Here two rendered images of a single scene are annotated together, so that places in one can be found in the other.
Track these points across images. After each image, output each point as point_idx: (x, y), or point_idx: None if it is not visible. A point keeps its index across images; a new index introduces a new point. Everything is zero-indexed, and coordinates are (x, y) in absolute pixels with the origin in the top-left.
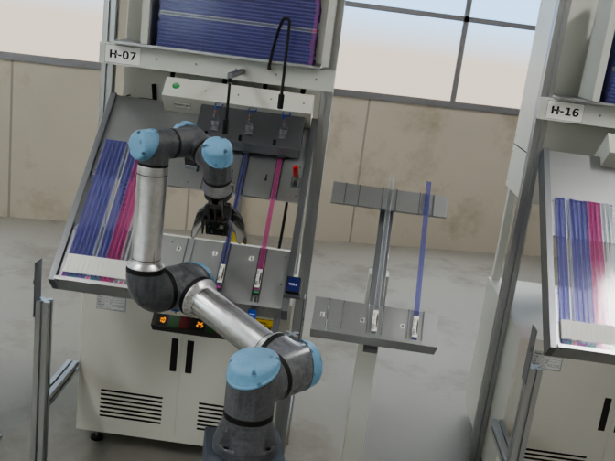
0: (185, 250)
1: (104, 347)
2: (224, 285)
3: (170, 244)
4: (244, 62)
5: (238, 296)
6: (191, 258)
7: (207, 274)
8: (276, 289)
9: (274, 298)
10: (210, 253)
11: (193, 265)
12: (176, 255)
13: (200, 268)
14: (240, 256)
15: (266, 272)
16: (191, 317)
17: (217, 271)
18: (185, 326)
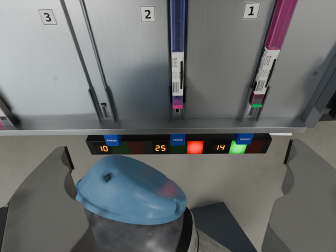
0: (67, 21)
1: None
2: (188, 93)
3: (19, 8)
4: None
5: (218, 108)
6: (95, 41)
7: (166, 225)
8: (302, 84)
9: (290, 102)
10: (137, 17)
11: (122, 235)
12: (55, 40)
13: (144, 229)
14: (219, 10)
15: (288, 46)
16: (144, 141)
17: (166, 64)
18: (140, 152)
